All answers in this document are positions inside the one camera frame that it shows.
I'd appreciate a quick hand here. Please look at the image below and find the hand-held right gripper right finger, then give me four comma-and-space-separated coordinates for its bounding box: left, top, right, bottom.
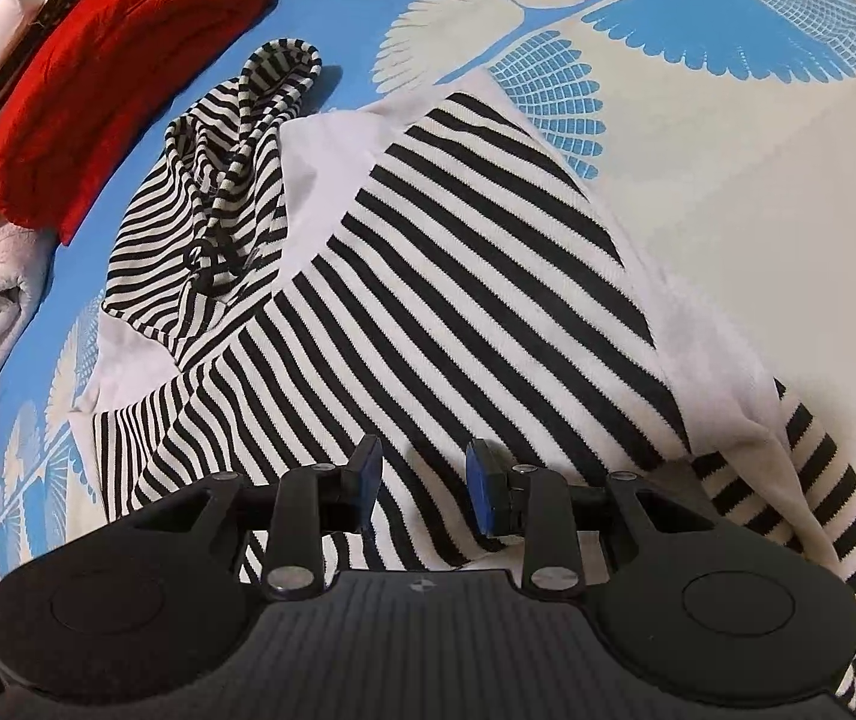
465, 438, 708, 602

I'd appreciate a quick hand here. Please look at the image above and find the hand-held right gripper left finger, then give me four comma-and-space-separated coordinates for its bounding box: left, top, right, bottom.
128, 435, 385, 602

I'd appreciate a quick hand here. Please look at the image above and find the black white striped hoodie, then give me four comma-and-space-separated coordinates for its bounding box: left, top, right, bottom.
92, 39, 856, 718

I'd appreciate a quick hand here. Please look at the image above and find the blue white printed bedsheet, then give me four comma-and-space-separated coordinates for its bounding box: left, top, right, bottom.
0, 0, 856, 616

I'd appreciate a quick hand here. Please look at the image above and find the red folded cloth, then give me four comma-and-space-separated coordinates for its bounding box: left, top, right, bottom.
0, 0, 276, 247

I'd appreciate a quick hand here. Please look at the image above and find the white folded cloth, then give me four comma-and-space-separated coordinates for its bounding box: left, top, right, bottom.
0, 0, 111, 166

